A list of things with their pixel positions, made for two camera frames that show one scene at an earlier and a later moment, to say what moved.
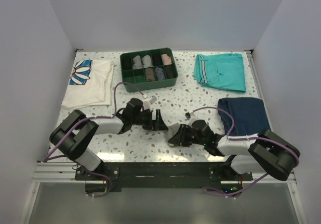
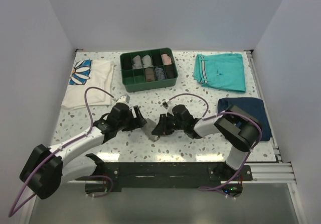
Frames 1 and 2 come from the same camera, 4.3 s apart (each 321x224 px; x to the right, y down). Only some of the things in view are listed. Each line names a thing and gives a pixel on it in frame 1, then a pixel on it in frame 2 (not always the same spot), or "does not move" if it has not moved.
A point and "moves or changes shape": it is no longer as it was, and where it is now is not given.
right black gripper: x=179 y=139 -> x=162 y=129
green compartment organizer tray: x=149 y=70 does not move
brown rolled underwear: x=149 y=73 does not move
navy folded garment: x=249 y=114 does not move
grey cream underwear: x=171 y=129 moves or changes shape
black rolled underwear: x=170 y=71 does not move
